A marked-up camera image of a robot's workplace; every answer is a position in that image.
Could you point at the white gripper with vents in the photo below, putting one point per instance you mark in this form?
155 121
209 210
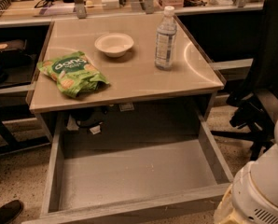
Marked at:
249 200

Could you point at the grey wooden top drawer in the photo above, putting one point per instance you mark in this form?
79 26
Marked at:
157 161

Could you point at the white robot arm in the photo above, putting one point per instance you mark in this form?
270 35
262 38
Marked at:
265 171

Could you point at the grey cabinet with tan top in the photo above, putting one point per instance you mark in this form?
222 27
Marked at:
133 77

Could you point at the black office chair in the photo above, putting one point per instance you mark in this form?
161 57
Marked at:
256 98

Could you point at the clear plastic water bottle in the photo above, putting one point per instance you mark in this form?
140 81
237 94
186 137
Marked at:
165 37

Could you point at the white paper bowl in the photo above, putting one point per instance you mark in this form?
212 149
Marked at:
114 45

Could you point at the green snack bag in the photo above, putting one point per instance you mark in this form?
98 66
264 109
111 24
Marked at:
73 73

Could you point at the black shoe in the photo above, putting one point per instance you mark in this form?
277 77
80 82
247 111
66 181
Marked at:
9 211

